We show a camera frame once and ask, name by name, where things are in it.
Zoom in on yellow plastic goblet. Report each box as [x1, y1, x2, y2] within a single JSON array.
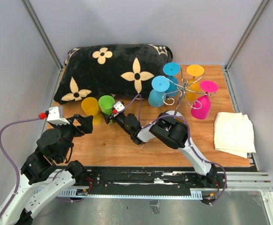
[[186, 64, 205, 102], [81, 97, 102, 125]]

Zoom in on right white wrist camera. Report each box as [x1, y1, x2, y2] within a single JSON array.
[[112, 101, 125, 116]]

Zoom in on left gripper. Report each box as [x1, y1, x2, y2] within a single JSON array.
[[52, 113, 93, 160]]

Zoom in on yellow plastic goblet rear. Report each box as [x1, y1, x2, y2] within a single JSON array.
[[81, 97, 102, 125]]

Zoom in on magenta plastic goblet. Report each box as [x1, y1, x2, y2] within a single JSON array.
[[191, 81, 219, 120]]

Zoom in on white folded cloth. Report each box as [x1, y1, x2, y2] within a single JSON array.
[[214, 112, 256, 158]]

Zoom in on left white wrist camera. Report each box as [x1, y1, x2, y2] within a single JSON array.
[[38, 106, 70, 125]]

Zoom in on green plastic goblet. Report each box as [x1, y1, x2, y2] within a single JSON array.
[[99, 95, 115, 119]]

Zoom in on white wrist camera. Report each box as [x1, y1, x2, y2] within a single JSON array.
[[38, 106, 70, 125], [112, 101, 125, 116]]

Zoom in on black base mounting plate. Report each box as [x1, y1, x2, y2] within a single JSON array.
[[73, 166, 226, 198]]

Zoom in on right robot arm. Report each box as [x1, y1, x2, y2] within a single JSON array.
[[102, 112, 217, 187]]

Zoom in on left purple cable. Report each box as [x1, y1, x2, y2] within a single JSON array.
[[0, 117, 43, 225]]

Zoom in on blue plastic goblet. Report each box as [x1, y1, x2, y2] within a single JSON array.
[[163, 62, 180, 97], [148, 75, 170, 107]]

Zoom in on right aluminium frame post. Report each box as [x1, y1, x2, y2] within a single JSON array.
[[225, 0, 272, 70]]

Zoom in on left aluminium frame post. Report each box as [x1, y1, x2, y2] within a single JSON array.
[[21, 0, 62, 70]]

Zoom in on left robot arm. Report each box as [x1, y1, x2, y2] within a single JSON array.
[[0, 114, 93, 225]]

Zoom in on chrome wine glass rack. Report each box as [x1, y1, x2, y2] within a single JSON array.
[[167, 73, 215, 116]]

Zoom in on aluminium frame post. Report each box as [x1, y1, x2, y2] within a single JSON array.
[[21, 0, 62, 70], [225, 0, 272, 70]]

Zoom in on yellow plastic goblet front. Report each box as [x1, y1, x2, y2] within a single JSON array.
[[186, 64, 205, 102]]

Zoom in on black floral plush pillow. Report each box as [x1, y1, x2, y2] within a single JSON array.
[[53, 44, 174, 105]]

